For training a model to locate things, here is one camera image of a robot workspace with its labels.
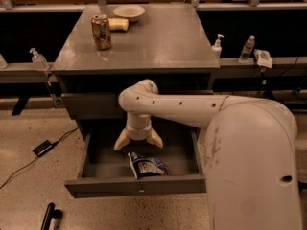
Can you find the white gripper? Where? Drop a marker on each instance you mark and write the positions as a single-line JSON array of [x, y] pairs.
[[138, 133]]

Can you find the blue chip bag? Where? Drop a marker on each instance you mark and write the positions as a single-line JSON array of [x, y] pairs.
[[142, 166]]

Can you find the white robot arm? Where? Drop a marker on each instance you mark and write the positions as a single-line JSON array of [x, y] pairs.
[[247, 153]]

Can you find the open grey middle drawer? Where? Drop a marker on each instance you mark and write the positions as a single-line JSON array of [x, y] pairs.
[[105, 171]]

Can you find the grey drawer cabinet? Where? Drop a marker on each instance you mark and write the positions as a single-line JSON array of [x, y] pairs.
[[166, 45]]

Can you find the black power adapter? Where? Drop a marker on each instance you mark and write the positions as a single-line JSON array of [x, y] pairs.
[[42, 148]]

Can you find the brown soda can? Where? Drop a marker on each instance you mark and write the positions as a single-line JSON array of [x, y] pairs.
[[101, 31]]

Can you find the cream sponge block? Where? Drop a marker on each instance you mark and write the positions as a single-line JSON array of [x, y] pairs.
[[118, 24]]

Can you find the white pump bottle right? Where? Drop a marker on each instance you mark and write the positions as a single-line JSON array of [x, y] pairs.
[[216, 47]]

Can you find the clear pump bottle left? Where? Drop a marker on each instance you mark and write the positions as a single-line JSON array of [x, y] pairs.
[[39, 60]]

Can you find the white bowl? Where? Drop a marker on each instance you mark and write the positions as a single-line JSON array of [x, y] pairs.
[[131, 12]]

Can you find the clear water bottle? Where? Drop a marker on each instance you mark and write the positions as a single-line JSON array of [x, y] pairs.
[[247, 49]]

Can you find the white crumpled packet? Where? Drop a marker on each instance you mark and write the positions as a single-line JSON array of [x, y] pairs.
[[263, 58]]

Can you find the black handle bottom left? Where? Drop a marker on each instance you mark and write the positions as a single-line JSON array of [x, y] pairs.
[[51, 213]]

